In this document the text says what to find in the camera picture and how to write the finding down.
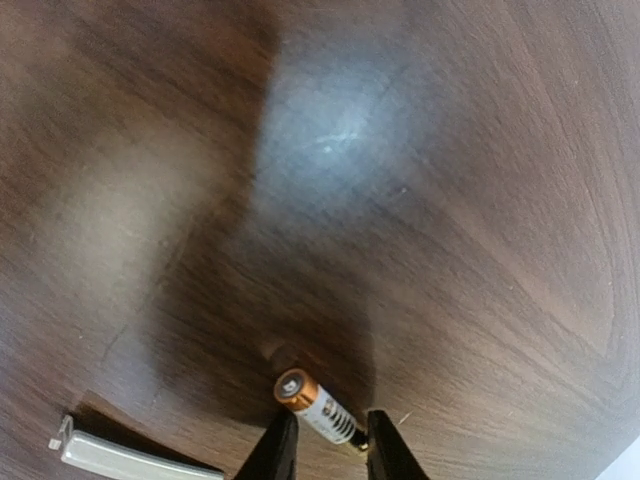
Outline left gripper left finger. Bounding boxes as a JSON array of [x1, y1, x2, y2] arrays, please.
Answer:
[[234, 410, 299, 480]]

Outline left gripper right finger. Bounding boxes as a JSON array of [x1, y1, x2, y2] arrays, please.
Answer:
[[367, 410, 429, 480]]

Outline grey battery cover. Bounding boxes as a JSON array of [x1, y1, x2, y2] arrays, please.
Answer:
[[48, 415, 224, 480]]

